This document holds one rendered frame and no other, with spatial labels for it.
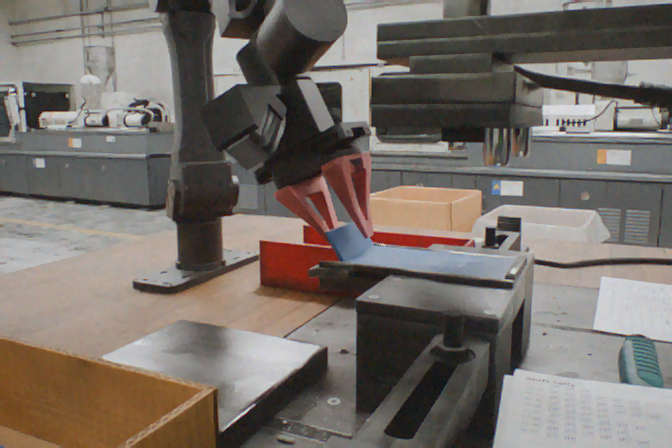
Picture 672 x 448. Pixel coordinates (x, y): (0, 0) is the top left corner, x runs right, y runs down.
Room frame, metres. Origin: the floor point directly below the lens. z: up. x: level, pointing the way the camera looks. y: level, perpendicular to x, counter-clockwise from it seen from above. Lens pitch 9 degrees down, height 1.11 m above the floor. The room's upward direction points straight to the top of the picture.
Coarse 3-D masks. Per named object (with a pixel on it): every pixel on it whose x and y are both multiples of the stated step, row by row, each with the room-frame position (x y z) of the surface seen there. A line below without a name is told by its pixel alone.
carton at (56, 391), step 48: (0, 336) 0.35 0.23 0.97; (0, 384) 0.35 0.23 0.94; (48, 384) 0.33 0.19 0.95; (96, 384) 0.31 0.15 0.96; (144, 384) 0.29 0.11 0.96; (192, 384) 0.28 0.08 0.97; (0, 432) 0.34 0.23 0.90; (48, 432) 0.33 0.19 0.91; (96, 432) 0.31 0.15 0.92; (144, 432) 0.23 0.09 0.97; (192, 432) 0.26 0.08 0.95
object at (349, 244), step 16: (352, 224) 0.52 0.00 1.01; (336, 240) 0.48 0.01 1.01; (352, 240) 0.51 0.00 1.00; (368, 240) 0.53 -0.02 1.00; (352, 256) 0.49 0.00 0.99; (368, 256) 0.49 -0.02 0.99; (384, 256) 0.49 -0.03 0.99; (400, 256) 0.49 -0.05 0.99; (416, 256) 0.49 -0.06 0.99; (432, 256) 0.49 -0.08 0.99; (448, 256) 0.49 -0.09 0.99; (464, 256) 0.49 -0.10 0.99; (480, 256) 0.49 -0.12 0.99; (448, 272) 0.44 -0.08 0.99; (464, 272) 0.44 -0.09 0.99; (480, 272) 0.44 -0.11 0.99; (496, 272) 0.44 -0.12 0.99
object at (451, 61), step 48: (480, 0) 0.43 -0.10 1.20; (384, 48) 0.44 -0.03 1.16; (432, 48) 0.42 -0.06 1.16; (480, 48) 0.41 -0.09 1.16; (528, 48) 0.39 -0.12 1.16; (576, 48) 0.38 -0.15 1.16; (624, 48) 0.37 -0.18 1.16; (384, 96) 0.40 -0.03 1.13; (432, 96) 0.39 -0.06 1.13; (480, 96) 0.37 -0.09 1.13; (528, 96) 0.42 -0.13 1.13; (528, 144) 0.50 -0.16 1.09
